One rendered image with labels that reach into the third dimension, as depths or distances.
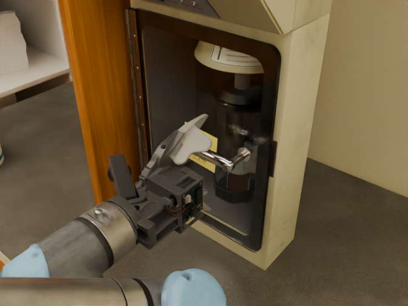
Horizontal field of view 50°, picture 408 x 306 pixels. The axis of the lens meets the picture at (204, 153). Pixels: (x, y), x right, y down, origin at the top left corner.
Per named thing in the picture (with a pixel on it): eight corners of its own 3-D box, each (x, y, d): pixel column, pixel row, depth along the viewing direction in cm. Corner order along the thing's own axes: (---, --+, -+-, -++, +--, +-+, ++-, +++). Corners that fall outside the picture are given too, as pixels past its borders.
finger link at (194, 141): (231, 125, 64) (199, 178, 63) (200, 113, 67) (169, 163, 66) (224, 115, 62) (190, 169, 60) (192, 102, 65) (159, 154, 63)
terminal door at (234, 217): (148, 187, 97) (132, 5, 75) (260, 254, 81) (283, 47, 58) (146, 189, 97) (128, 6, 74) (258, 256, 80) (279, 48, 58)
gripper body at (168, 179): (207, 214, 65) (149, 261, 57) (165, 190, 69) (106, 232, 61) (207, 173, 60) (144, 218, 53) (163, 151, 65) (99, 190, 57)
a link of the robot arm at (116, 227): (80, 249, 59) (70, 203, 54) (106, 230, 62) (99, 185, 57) (117, 277, 55) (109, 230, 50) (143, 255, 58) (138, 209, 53)
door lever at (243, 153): (207, 142, 76) (207, 130, 75) (251, 163, 71) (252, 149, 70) (186, 155, 73) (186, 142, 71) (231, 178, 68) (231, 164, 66)
